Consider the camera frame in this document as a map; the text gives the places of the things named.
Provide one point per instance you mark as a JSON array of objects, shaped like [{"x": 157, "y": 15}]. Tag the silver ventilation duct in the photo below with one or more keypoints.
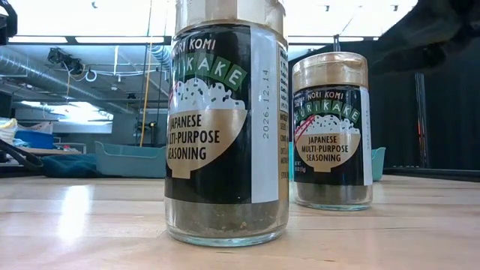
[{"x": 37, "y": 75}]

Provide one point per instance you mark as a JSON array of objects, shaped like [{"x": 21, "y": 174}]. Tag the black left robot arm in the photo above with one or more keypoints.
[{"x": 9, "y": 22}]

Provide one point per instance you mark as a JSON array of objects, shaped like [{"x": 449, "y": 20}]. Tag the cream fabric bundle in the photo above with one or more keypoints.
[{"x": 7, "y": 131}]

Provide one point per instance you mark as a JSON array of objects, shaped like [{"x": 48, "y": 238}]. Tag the grey-blue plastic bin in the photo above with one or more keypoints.
[{"x": 127, "y": 161}]

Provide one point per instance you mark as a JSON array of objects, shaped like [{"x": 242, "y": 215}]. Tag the gold-lid furikake seasoning jar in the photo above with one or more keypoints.
[
  {"x": 210, "y": 150},
  {"x": 330, "y": 150}
]

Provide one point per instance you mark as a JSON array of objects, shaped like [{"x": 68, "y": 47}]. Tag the black ceiling-mounted equipment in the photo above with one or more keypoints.
[{"x": 63, "y": 58}]

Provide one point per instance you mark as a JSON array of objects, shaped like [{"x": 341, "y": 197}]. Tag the teal plastic bin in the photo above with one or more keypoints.
[{"x": 378, "y": 165}]

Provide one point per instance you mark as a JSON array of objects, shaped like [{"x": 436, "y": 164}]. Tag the blue storage box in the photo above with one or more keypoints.
[{"x": 33, "y": 139}]

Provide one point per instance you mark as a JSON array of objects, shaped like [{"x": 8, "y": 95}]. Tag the navy blue cloth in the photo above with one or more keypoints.
[{"x": 67, "y": 167}]

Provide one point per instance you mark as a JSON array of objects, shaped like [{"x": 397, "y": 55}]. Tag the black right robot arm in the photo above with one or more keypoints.
[{"x": 453, "y": 15}]

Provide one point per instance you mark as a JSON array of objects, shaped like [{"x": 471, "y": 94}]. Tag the wooden background table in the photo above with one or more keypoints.
[{"x": 45, "y": 151}]

